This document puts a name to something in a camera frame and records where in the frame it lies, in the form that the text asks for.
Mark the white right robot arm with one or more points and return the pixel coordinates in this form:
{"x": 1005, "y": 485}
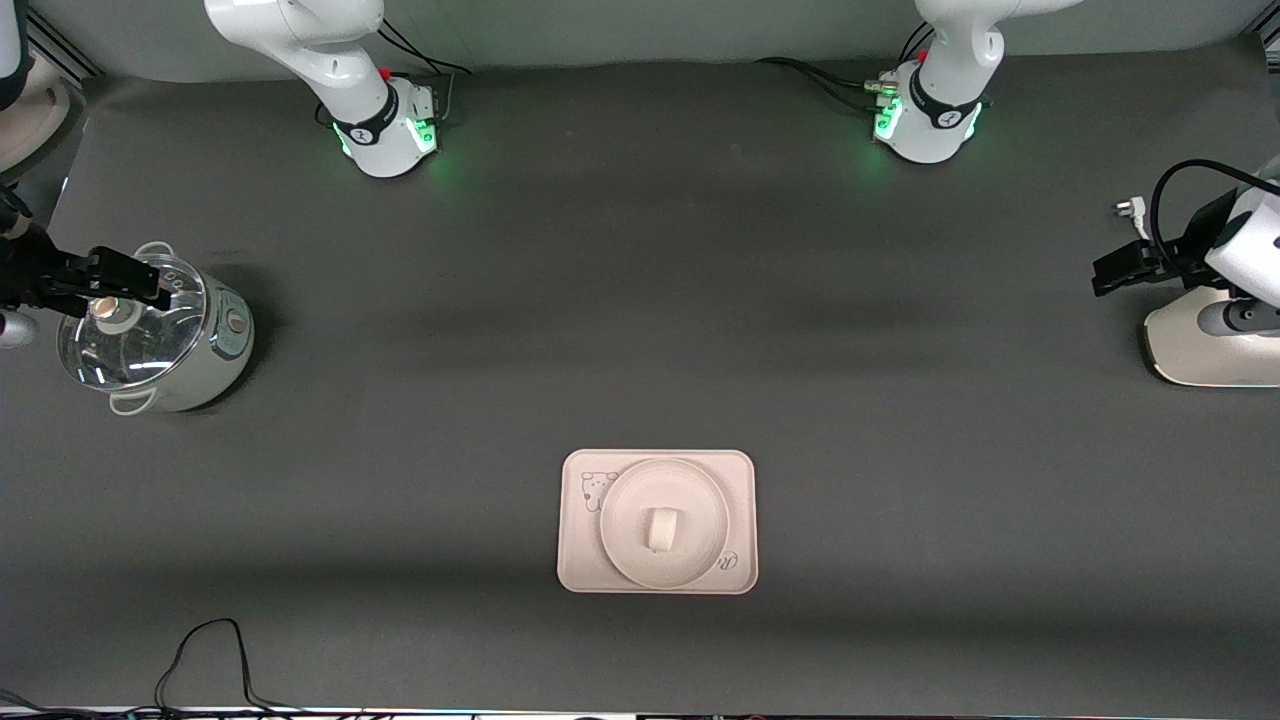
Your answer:
{"x": 330, "y": 50}

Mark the glass cooker lid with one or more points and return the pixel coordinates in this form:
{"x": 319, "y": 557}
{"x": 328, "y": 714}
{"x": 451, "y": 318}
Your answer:
{"x": 135, "y": 355}

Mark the round cream plate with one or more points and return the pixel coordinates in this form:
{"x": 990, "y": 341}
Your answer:
{"x": 625, "y": 520}

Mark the white steamed bun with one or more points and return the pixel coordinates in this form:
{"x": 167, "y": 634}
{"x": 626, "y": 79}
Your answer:
{"x": 661, "y": 530}

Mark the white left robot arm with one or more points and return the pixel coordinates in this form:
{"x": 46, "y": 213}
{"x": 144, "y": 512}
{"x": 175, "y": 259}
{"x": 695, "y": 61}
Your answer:
{"x": 950, "y": 100}

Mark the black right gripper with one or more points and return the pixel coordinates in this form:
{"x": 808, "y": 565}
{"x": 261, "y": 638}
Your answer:
{"x": 30, "y": 266}

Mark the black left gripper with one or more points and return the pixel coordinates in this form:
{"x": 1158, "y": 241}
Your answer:
{"x": 1192, "y": 244}

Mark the beige round object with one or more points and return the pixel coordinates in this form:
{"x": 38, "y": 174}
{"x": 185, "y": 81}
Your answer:
{"x": 40, "y": 125}

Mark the cream rectangular rabbit print tray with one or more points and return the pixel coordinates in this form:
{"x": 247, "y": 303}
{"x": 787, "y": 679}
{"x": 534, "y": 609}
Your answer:
{"x": 575, "y": 565}

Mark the aluminium frame rail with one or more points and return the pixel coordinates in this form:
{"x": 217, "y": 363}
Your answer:
{"x": 1270, "y": 40}
{"x": 65, "y": 50}

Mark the pale green electric cooker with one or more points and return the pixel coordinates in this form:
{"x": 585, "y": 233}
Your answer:
{"x": 225, "y": 345}

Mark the white toaster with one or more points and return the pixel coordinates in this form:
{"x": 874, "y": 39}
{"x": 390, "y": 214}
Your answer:
{"x": 1185, "y": 350}

